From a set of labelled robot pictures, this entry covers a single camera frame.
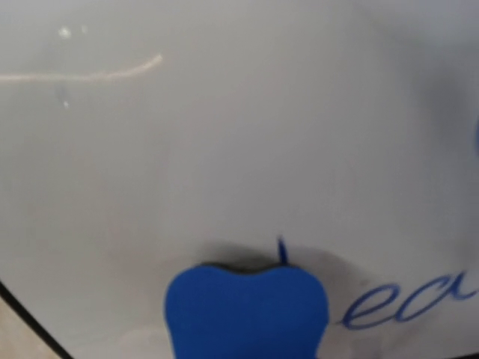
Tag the white whiteboard black frame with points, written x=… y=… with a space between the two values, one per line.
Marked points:
x=139 y=138

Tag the blue whiteboard eraser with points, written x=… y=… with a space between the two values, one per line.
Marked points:
x=211 y=312

